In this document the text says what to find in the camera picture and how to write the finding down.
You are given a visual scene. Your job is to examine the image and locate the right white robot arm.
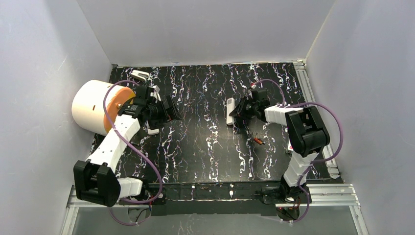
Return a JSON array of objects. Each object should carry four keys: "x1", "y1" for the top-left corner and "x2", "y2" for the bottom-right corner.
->
[{"x1": 226, "y1": 88, "x2": 330, "y2": 198}]

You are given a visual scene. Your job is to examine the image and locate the small white clip object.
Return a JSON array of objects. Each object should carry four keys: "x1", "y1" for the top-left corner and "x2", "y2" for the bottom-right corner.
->
[{"x1": 130, "y1": 70, "x2": 150, "y2": 82}]

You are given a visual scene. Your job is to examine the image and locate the white remote red label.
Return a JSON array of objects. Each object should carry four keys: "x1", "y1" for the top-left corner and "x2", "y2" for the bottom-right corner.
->
[{"x1": 286, "y1": 141, "x2": 294, "y2": 154}]

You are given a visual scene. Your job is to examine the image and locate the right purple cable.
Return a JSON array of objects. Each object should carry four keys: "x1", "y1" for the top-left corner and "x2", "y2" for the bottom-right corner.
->
[{"x1": 251, "y1": 78, "x2": 344, "y2": 224}]

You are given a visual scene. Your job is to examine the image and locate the orange battery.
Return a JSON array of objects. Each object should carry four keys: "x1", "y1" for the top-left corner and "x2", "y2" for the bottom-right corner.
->
[{"x1": 254, "y1": 138, "x2": 265, "y2": 145}]

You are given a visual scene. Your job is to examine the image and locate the white slim remote control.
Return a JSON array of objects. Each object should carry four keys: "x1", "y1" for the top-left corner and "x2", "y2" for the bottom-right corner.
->
[{"x1": 226, "y1": 98, "x2": 235, "y2": 126}]

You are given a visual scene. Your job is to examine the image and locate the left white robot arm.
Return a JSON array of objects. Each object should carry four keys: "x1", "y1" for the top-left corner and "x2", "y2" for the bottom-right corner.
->
[{"x1": 71, "y1": 80, "x2": 181, "y2": 207}]

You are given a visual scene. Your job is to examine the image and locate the white remote with dark buttons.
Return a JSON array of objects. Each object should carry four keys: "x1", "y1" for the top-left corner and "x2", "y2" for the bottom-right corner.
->
[{"x1": 146, "y1": 121, "x2": 160, "y2": 136}]

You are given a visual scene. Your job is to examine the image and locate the aluminium frame rail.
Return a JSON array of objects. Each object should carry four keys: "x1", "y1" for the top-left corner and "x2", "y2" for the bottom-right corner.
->
[{"x1": 61, "y1": 183, "x2": 368, "y2": 235}]

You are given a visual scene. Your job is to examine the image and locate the white drum orange lid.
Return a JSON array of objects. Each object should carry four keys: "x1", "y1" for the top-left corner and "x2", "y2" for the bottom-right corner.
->
[{"x1": 71, "y1": 80, "x2": 135, "y2": 136}]

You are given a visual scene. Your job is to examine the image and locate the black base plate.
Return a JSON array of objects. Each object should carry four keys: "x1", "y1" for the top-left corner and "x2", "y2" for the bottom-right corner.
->
[{"x1": 118, "y1": 181, "x2": 312, "y2": 217}]

